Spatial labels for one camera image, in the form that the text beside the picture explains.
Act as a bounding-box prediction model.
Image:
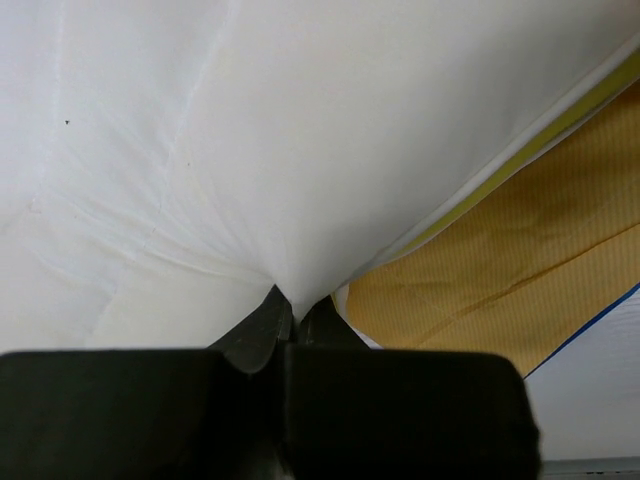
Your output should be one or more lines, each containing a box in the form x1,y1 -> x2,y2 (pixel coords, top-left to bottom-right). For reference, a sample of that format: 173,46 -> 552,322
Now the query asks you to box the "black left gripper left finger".
1,289 -> 292,479

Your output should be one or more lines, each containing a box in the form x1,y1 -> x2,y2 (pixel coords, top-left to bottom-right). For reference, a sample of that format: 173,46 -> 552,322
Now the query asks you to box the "white pillow yellow trim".
1,1 -> 639,351

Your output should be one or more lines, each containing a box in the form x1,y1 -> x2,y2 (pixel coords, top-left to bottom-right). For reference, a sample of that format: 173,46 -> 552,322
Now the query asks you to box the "orange and blue pillowcase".
346,87 -> 639,374

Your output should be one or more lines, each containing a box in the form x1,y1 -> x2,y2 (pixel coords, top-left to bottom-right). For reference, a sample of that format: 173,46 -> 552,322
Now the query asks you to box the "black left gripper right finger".
284,299 -> 541,479

